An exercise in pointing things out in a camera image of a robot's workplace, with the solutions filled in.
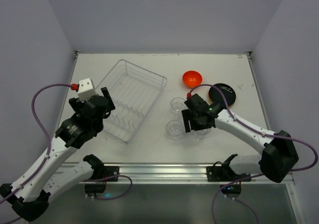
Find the orange bowl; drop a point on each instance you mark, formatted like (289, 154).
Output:
(192, 79)

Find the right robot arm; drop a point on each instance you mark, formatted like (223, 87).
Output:
(276, 153)

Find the clear cup back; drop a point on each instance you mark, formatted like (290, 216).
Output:
(177, 106)

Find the clear cup front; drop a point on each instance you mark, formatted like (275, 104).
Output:
(174, 129)

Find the aluminium rail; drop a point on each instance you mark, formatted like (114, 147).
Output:
(152, 173)

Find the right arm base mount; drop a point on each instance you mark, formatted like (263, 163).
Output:
(222, 172)

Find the clear wire dish rack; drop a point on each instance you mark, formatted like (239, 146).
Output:
(133, 90)

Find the clear cup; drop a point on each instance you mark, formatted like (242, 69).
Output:
(177, 106)
(174, 129)
(201, 134)

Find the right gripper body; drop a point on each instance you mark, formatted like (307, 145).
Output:
(193, 124)

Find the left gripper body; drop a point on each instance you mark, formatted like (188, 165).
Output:
(104, 104)

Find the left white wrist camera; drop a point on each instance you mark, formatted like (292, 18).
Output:
(86, 89)

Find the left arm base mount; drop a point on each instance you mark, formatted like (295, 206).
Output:
(107, 175)

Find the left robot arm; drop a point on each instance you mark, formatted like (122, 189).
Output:
(31, 194)

